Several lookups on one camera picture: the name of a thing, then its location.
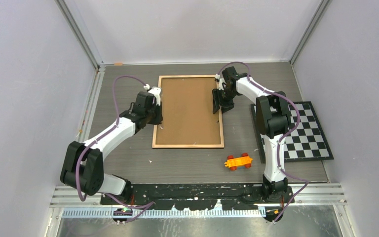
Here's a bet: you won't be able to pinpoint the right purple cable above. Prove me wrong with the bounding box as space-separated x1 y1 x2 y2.
216 61 309 224

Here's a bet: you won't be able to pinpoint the purple cable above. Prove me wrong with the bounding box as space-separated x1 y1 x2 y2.
216 61 309 224
75 75 155 224

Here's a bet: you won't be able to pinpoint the aluminium rail front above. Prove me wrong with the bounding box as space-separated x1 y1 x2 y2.
49 183 348 209

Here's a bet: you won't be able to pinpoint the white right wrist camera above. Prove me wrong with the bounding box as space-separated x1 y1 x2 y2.
215 74 226 90

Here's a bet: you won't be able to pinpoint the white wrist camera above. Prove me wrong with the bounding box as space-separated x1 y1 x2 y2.
215 74 226 90
143 84 162 106

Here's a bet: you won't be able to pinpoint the black white checkerboard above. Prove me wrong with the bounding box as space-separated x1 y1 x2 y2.
250 101 334 164

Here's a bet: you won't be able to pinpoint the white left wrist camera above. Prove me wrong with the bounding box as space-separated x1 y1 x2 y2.
143 84 162 106

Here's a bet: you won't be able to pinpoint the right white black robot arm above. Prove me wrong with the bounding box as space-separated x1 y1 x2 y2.
212 67 291 203

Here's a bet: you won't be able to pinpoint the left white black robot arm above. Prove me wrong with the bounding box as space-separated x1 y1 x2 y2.
60 87 162 204

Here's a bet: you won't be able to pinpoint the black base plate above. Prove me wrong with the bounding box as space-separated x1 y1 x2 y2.
100 183 294 211

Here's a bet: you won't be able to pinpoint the orange toy car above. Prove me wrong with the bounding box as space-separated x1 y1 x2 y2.
224 153 253 171

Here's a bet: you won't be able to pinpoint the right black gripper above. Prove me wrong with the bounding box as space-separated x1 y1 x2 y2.
211 88 237 114

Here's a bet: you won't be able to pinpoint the black picture frame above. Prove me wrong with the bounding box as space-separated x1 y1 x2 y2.
152 75 225 149

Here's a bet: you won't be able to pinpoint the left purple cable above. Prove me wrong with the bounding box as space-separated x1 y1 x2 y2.
75 75 155 224

